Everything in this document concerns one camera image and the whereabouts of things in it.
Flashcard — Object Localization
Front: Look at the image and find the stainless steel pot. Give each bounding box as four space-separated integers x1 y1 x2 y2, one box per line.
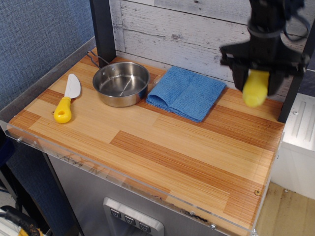
86 51 151 108

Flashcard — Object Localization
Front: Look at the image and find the stainless steel cabinet front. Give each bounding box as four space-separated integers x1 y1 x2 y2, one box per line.
48 156 221 236

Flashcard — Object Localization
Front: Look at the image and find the yellow black object bottom left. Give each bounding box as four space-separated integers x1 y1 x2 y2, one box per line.
0 206 45 236

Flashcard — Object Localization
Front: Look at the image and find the clear acrylic table guard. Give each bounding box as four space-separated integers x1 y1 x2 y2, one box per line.
1 119 273 236

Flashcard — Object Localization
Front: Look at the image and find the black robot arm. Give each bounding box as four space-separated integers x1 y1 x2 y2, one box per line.
220 0 311 96

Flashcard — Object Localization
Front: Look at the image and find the black vertical post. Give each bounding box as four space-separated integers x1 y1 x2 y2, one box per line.
90 0 116 62
278 23 315 123

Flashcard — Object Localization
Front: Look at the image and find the blue folded cloth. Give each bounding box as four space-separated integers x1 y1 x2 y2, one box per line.
146 66 226 122

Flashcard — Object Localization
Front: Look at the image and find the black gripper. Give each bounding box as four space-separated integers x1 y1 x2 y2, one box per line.
220 35 310 96

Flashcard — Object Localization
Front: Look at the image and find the white ribbed side appliance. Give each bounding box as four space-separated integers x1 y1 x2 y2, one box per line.
271 93 315 199

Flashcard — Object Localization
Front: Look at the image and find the silver button control panel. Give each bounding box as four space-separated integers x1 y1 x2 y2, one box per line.
103 197 164 236

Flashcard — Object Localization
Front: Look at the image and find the yellow plastic squeeze bottle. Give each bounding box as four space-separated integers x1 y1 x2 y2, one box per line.
242 70 270 108

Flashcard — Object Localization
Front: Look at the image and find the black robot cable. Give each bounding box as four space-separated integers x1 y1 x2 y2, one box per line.
280 9 311 42

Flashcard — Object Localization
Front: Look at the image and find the black right vertical post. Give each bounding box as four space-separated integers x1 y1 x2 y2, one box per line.
278 23 315 123

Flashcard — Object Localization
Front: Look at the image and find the yellow handled toy knife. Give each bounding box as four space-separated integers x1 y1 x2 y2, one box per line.
54 74 81 123

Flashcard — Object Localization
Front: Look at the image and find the black left vertical post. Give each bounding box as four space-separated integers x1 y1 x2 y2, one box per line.
90 0 116 62

